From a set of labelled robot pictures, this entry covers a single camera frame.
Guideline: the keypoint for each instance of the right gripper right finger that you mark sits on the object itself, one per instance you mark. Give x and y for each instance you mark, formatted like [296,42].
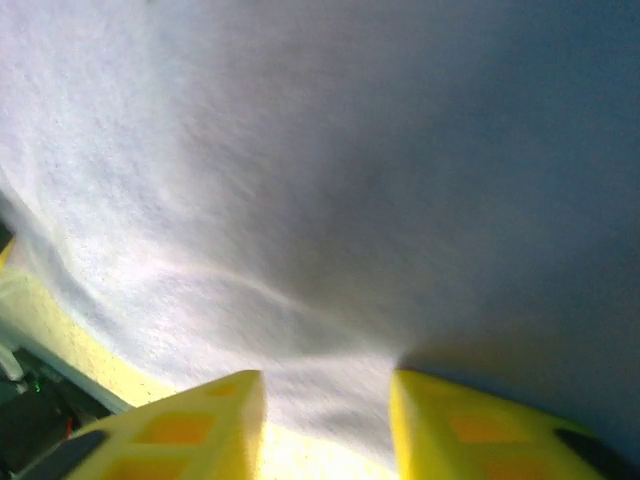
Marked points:
[475,435]

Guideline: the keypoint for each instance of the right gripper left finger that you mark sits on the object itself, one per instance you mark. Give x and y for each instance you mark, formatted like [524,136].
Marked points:
[175,435]

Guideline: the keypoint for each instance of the purple printed t-shirt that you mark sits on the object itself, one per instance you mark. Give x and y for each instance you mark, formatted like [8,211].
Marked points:
[300,175]

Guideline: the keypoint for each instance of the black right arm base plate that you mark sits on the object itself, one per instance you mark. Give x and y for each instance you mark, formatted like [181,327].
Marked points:
[40,415]

